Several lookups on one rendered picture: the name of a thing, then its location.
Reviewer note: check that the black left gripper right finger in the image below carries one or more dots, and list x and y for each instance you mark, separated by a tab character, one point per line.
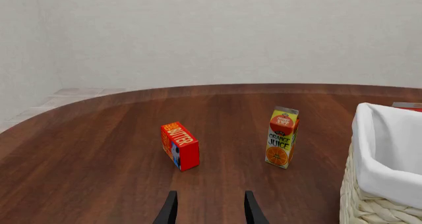
254	212

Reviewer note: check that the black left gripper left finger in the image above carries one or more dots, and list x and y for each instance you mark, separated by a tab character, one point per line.
168	211

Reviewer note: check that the woven basket with white liner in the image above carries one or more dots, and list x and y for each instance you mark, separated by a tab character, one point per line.
385	164

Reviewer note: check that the red butter box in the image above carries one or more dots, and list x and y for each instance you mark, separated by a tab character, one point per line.
183	147

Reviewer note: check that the orange juice carton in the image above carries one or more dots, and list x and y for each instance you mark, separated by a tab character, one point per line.
282	140

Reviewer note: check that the red box with grey top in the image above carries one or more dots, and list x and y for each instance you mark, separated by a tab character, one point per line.
409	106

